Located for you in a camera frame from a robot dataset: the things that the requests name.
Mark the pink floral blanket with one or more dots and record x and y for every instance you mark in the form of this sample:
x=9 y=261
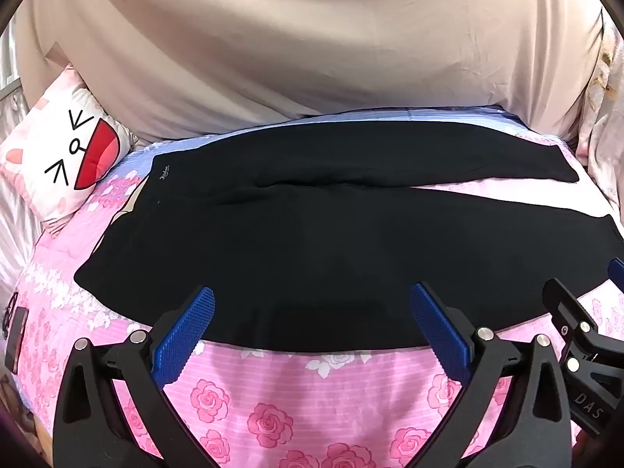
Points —
x=273 y=399

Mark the cat face pillow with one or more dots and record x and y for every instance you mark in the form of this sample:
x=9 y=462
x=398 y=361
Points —
x=73 y=148

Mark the dark flat object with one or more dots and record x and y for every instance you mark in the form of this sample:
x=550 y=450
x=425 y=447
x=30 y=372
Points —
x=15 y=334

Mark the white satin sheet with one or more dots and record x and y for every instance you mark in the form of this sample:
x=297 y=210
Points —
x=14 y=234

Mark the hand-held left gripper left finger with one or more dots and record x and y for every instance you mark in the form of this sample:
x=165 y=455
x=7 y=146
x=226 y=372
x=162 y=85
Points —
x=187 y=334

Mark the black pants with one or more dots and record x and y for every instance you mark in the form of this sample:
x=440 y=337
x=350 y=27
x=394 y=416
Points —
x=317 y=253

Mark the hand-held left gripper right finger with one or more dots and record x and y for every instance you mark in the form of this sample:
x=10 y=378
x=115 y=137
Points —
x=438 y=334

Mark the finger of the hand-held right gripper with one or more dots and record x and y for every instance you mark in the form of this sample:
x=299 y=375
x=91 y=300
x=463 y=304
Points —
x=565 y=304
x=617 y=271

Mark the beige crumpled cloth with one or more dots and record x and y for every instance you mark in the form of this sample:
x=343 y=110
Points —
x=604 y=131

